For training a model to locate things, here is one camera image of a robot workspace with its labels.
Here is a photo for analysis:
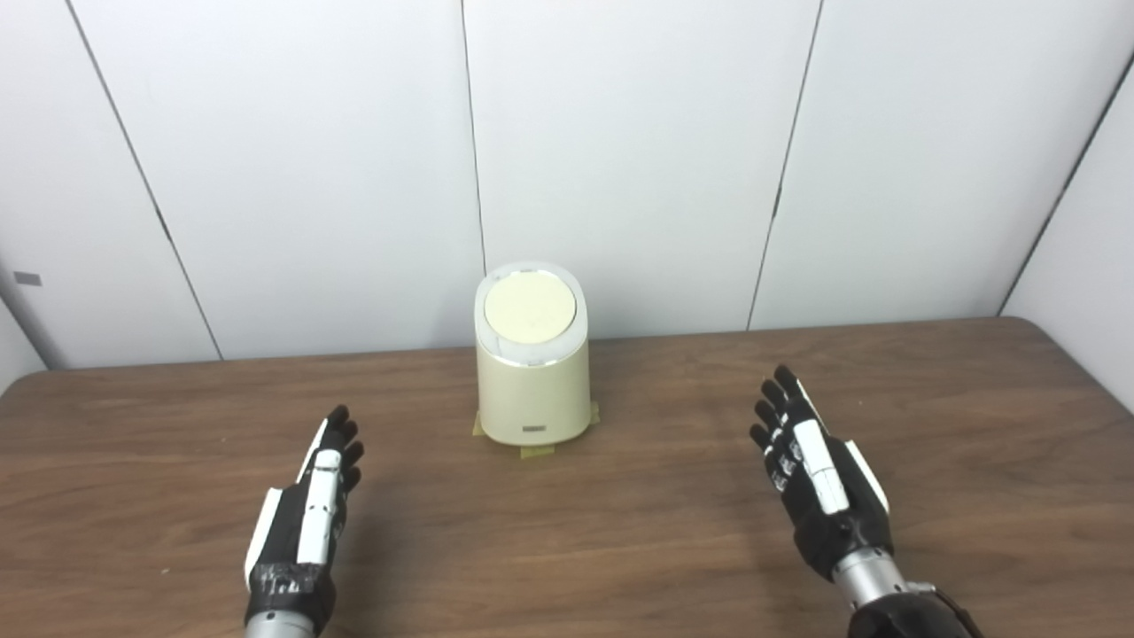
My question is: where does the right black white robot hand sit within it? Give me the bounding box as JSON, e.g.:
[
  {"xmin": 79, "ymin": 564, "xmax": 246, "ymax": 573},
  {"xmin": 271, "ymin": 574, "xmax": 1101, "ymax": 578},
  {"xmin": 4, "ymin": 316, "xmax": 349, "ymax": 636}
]
[{"xmin": 750, "ymin": 365, "xmax": 893, "ymax": 583}]

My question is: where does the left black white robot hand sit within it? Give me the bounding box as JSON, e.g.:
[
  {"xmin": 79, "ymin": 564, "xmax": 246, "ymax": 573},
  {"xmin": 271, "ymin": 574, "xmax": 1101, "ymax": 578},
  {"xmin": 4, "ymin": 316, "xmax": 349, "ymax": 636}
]
[{"xmin": 244, "ymin": 405, "xmax": 365, "ymax": 634}]

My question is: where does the cream-colored plastic bin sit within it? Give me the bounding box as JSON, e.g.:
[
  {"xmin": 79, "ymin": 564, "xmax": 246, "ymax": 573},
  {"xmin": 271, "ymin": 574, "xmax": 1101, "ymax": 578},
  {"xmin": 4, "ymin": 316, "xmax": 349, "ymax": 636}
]
[{"xmin": 474, "ymin": 261, "xmax": 592, "ymax": 447}]

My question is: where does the cream round bin lid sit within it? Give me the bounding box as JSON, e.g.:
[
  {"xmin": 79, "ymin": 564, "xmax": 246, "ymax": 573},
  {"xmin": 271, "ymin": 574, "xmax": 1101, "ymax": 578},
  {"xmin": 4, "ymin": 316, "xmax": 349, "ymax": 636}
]
[{"xmin": 484, "ymin": 273, "xmax": 578, "ymax": 346}]

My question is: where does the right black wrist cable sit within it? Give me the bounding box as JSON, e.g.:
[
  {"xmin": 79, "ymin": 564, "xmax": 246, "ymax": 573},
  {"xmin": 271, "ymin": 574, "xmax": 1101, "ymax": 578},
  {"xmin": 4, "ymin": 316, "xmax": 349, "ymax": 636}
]
[{"xmin": 905, "ymin": 580, "xmax": 986, "ymax": 638}]

